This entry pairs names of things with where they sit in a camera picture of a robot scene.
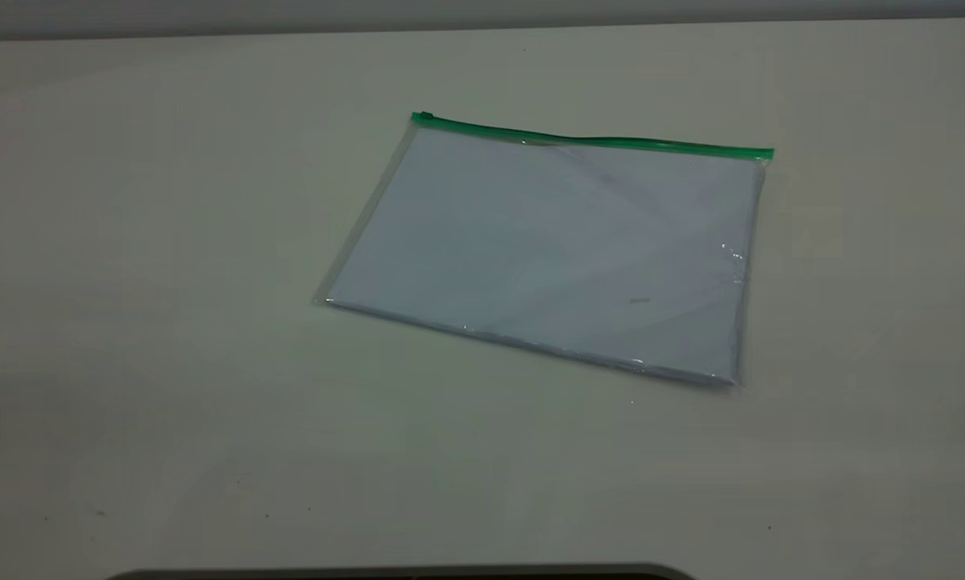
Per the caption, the clear zip bag green seal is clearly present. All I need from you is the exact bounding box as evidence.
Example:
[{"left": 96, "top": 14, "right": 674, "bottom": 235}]
[{"left": 313, "top": 111, "right": 776, "bottom": 388}]

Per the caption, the white paper stack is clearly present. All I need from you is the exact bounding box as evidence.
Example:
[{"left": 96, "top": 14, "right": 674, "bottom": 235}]
[{"left": 324, "top": 126, "right": 766, "bottom": 385}]

